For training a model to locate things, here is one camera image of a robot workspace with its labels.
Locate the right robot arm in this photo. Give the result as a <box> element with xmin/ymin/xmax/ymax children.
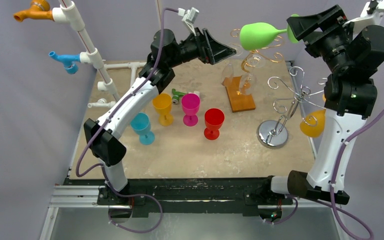
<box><xmin>260</xmin><ymin>0</ymin><xmax>384</xmax><ymax>205</ymax></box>

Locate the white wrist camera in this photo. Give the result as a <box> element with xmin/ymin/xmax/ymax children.
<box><xmin>342</xmin><ymin>0</ymin><xmax>384</xmax><ymax>32</ymax></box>
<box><xmin>177</xmin><ymin>7</ymin><xmax>200</xmax><ymax>36</ymax></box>

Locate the green wine glass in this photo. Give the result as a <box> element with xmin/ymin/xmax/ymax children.
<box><xmin>239</xmin><ymin>22</ymin><xmax>299</xmax><ymax>51</ymax></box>

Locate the red wine glass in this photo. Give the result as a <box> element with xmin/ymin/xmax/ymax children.
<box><xmin>204</xmin><ymin>108</ymin><xmax>225</xmax><ymax>140</ymax></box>

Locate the green faucet with white elbow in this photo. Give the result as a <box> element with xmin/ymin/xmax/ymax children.
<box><xmin>171</xmin><ymin>88</ymin><xmax>201</xmax><ymax>105</ymax></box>

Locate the wooden rack base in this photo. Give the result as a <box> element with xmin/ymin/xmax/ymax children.
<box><xmin>225</xmin><ymin>76</ymin><xmax>256</xmax><ymax>113</ymax></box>

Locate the chrome wire glass rack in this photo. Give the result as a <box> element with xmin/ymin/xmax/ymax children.
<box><xmin>256</xmin><ymin>76</ymin><xmax>325</xmax><ymax>149</ymax></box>

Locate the orange faucet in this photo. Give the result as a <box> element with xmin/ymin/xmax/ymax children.
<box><xmin>13</xmin><ymin>0</ymin><xmax>54</xmax><ymax>22</ymax></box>

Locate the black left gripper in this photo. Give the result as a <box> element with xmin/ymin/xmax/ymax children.
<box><xmin>167</xmin><ymin>27</ymin><xmax>235</xmax><ymax>69</ymax></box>

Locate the white PVC pipe frame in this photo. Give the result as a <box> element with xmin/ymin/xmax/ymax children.
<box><xmin>52</xmin><ymin>0</ymin><xmax>171</xmax><ymax>110</ymax></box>

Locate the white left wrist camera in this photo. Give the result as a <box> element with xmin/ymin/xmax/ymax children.
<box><xmin>177</xmin><ymin>7</ymin><xmax>200</xmax><ymax>36</ymax></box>

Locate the pink wine glass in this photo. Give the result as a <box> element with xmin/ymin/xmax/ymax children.
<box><xmin>181</xmin><ymin>93</ymin><xmax>201</xmax><ymax>127</ymax></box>

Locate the blue faucet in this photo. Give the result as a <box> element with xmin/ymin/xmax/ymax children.
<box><xmin>48</xmin><ymin>51</ymin><xmax>81</xmax><ymax>75</ymax></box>

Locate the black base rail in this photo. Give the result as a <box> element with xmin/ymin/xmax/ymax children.
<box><xmin>96</xmin><ymin>177</ymin><xmax>294</xmax><ymax>219</ymax></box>

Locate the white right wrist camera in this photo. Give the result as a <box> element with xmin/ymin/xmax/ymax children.
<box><xmin>342</xmin><ymin>0</ymin><xmax>384</xmax><ymax>32</ymax></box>

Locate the clear wine glass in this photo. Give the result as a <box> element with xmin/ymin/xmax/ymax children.
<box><xmin>237</xmin><ymin>52</ymin><xmax>266</xmax><ymax>96</ymax></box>
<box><xmin>221</xmin><ymin>62</ymin><xmax>234</xmax><ymax>87</ymax></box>

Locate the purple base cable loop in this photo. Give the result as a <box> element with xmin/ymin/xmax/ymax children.
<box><xmin>107</xmin><ymin>196</ymin><xmax>164</xmax><ymax>235</ymax></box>

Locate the blue wine glass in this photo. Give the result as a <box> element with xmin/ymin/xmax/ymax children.
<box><xmin>130</xmin><ymin>112</ymin><xmax>155</xmax><ymax>146</ymax></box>

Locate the yellow wine glass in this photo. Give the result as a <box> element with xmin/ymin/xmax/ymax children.
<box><xmin>152</xmin><ymin>93</ymin><xmax>174</xmax><ymax>127</ymax></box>

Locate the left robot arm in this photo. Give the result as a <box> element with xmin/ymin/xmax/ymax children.
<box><xmin>83</xmin><ymin>27</ymin><xmax>237</xmax><ymax>205</ymax></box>

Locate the orange wine glass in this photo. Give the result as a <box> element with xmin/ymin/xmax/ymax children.
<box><xmin>299</xmin><ymin>98</ymin><xmax>326</xmax><ymax>138</ymax></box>

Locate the gold wire glass rack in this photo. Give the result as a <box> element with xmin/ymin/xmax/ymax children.
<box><xmin>229</xmin><ymin>28</ymin><xmax>285</xmax><ymax>63</ymax></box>

